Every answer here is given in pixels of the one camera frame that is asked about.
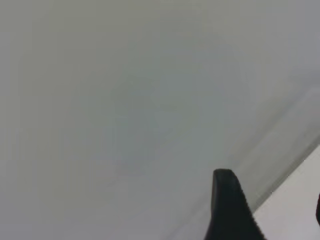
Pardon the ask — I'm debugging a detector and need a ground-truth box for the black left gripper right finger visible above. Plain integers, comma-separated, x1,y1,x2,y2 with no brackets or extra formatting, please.
315,191,320,226

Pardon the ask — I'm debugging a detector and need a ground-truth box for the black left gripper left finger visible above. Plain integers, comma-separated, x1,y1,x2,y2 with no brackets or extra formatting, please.
204,168,267,240

